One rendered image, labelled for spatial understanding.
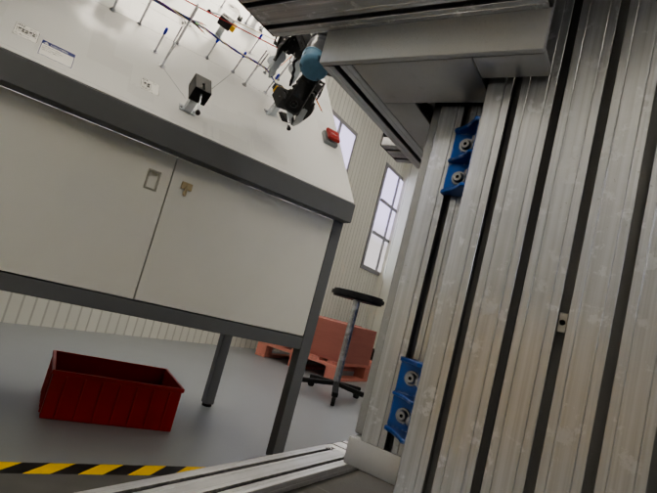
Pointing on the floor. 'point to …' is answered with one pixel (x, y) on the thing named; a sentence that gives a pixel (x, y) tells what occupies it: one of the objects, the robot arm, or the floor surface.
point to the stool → (345, 344)
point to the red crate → (109, 392)
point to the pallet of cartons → (324, 337)
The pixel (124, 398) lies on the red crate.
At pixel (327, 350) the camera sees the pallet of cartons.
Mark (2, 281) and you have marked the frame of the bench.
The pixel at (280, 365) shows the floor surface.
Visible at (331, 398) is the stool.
